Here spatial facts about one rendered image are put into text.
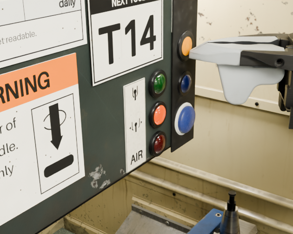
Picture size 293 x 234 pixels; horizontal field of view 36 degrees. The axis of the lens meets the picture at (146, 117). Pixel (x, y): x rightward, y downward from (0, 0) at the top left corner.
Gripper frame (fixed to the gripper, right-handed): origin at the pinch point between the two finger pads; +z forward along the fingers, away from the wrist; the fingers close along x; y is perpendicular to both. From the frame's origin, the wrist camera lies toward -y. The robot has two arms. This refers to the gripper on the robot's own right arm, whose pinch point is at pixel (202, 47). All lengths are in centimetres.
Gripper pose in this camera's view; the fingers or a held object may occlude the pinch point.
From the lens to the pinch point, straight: 46.6
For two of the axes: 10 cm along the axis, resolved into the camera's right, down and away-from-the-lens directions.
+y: 0.1, 9.2, 3.8
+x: 1.1, -3.8, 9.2
